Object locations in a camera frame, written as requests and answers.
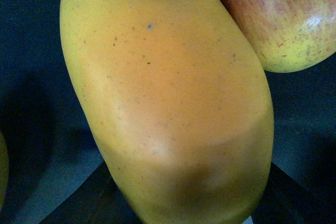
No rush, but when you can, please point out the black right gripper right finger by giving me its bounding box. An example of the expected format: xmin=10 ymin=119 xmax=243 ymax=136
xmin=251 ymin=163 xmax=335 ymax=224

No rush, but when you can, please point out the yellow orange mango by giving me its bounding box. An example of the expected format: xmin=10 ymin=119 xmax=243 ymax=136
xmin=60 ymin=0 xmax=274 ymax=223

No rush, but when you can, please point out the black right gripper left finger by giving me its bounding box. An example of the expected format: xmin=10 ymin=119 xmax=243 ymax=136
xmin=41 ymin=162 xmax=141 ymax=224

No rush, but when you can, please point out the red yellow apple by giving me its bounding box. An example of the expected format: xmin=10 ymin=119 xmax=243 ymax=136
xmin=221 ymin=0 xmax=335 ymax=73

